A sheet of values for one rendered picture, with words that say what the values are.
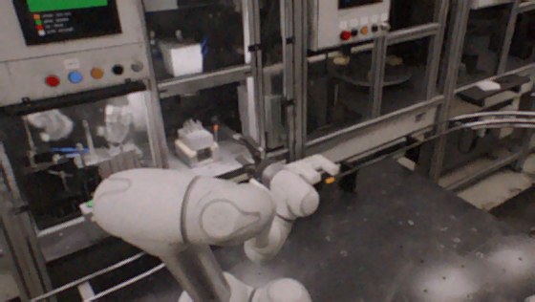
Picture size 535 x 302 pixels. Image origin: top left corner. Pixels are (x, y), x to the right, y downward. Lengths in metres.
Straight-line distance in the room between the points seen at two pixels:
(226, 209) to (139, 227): 0.18
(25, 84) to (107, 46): 0.24
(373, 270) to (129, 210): 1.13
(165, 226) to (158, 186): 0.07
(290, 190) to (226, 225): 0.59
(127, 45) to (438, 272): 1.34
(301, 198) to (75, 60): 0.78
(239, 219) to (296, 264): 1.04
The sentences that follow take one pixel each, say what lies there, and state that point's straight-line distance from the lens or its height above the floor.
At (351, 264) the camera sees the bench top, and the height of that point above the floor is 0.68.
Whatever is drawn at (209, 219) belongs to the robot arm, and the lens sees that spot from 0.84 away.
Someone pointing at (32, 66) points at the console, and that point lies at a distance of 1.60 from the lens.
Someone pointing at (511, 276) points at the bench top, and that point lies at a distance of 1.98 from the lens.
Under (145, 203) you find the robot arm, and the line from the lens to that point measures 0.91.
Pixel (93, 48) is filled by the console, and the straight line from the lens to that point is 1.62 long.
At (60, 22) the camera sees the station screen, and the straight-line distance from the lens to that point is 1.56.
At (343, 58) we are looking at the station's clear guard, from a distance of 2.17.
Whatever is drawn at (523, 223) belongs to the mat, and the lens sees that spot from 3.46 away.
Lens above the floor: 1.95
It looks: 29 degrees down
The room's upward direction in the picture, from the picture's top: 1 degrees clockwise
